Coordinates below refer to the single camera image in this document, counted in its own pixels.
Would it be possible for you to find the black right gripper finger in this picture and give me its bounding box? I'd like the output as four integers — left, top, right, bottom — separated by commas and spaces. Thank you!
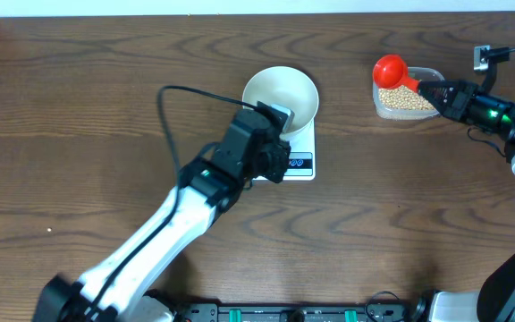
418, 87, 452, 113
418, 80, 467, 89

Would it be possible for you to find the red plastic measuring scoop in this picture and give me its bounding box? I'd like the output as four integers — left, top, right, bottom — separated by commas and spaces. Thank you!
372, 55, 419, 93

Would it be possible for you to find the white digital kitchen scale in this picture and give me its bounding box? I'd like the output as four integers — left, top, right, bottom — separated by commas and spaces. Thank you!
252, 117, 317, 182

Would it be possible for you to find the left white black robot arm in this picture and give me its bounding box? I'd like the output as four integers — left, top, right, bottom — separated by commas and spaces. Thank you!
33, 104, 294, 321

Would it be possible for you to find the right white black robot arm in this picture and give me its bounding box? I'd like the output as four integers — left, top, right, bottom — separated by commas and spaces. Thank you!
418, 80, 515, 321

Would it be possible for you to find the white ceramic bowl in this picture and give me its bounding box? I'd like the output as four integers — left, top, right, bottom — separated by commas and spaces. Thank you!
242, 66, 319, 140

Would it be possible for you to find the clear plastic container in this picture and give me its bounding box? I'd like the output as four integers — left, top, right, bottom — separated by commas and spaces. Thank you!
373, 83, 439, 121

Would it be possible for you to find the soybeans pile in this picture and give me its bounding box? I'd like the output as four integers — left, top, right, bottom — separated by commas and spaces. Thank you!
377, 86, 435, 111

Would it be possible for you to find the left black cable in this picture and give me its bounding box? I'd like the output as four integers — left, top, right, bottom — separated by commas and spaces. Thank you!
82, 84, 263, 322

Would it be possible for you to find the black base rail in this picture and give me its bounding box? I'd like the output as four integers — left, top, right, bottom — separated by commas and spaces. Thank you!
167, 300, 428, 322

